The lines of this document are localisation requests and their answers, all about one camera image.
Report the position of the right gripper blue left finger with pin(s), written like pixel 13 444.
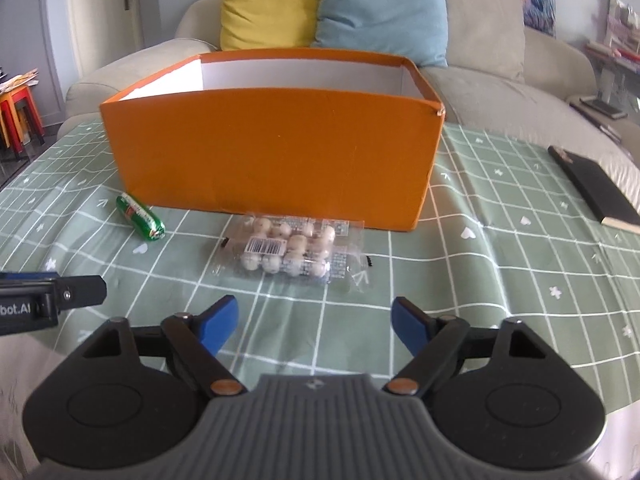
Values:
pixel 193 344

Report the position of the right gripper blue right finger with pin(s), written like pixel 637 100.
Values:
pixel 434 344

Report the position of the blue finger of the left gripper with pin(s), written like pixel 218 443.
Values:
pixel 34 301

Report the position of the green sausage stick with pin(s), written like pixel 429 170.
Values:
pixel 140 217

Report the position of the clear quail egg pack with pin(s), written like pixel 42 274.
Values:
pixel 295 250

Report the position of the green checked tablecloth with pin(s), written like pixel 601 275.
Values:
pixel 502 233

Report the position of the red orange stools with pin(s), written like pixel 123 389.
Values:
pixel 19 116

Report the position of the black notebook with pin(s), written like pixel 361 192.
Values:
pixel 606 201

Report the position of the orange cardboard box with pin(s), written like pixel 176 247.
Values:
pixel 312 132

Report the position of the black remote on sofa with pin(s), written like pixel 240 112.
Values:
pixel 604 128

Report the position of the white tablet on sofa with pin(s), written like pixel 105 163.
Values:
pixel 603 108

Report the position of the white door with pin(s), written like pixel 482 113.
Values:
pixel 103 31

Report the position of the beige cushion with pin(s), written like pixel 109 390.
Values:
pixel 487 36

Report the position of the yellow cushion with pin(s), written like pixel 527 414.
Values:
pixel 267 24

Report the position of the light blue cushion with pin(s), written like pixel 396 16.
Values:
pixel 414 29

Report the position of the white desk shelf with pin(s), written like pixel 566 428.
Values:
pixel 617 57

